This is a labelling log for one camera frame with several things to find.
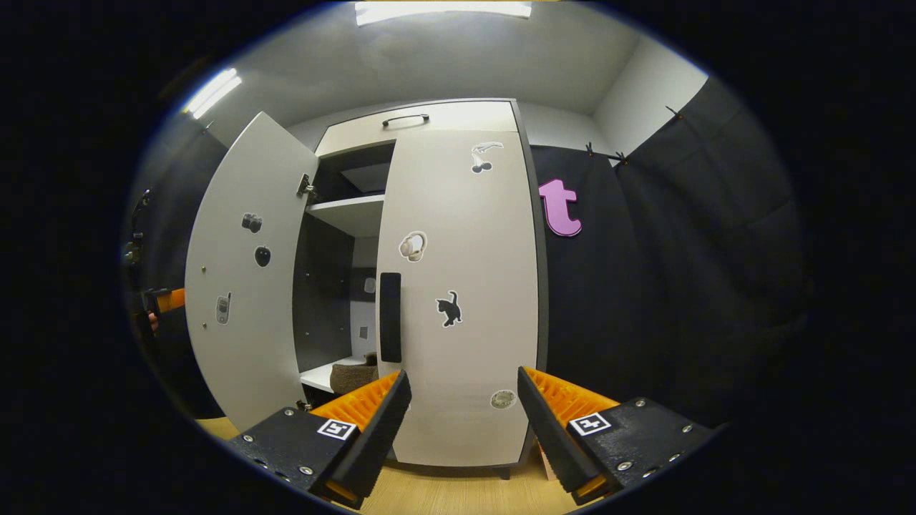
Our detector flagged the white cabinet drawer front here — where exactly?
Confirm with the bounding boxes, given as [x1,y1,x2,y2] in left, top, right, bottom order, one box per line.
[315,100,520,158]

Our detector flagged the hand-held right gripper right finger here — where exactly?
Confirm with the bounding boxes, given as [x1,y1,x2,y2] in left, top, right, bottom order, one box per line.
[517,366,718,506]

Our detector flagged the black tripod stand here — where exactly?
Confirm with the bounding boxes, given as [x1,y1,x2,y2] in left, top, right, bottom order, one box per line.
[123,187,152,269]

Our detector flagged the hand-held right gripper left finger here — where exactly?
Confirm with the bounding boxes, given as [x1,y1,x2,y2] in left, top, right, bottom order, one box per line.
[228,369,414,510]

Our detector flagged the white shoe cabinet door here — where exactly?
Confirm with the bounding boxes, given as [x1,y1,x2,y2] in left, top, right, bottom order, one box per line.
[376,129,541,468]
[185,111,319,432]

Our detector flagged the black door handle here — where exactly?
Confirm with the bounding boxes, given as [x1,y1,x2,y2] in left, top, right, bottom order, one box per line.
[379,272,403,364]

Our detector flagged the long ceiling light strip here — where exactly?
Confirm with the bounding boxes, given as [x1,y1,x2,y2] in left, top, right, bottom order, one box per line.
[182,68,243,120]

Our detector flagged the white shoe cabinet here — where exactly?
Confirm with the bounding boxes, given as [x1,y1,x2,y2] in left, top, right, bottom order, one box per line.
[293,99,550,480]

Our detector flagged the brown fuzzy shoe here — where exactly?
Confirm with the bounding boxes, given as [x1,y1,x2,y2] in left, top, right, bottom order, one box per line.
[330,353,379,396]

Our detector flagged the black backdrop cloth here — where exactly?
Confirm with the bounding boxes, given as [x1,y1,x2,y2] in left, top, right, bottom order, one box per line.
[123,118,230,419]
[531,75,817,430]

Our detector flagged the rectangular ceiling light panel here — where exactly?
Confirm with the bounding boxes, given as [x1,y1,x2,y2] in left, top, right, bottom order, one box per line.
[356,1,533,27]

